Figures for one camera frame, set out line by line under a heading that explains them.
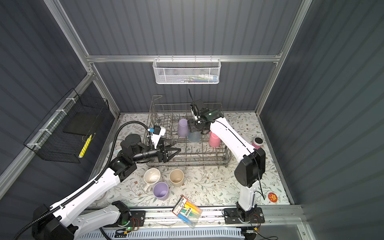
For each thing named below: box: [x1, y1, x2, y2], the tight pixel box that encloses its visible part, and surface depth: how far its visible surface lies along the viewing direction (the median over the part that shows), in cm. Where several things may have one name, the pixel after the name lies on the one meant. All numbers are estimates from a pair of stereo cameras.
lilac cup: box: [178, 118, 189, 137], surface depth 95 cm
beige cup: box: [169, 168, 184, 188], surface depth 82 cm
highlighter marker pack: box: [171, 195, 203, 229], surface depth 76 cm
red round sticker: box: [268, 192, 278, 203], surface depth 81 cm
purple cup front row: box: [152, 182, 169, 201], surface depth 83 cm
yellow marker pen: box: [78, 134, 93, 158], surface depth 71 cm
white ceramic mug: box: [143, 168, 161, 193], surface depth 82 cm
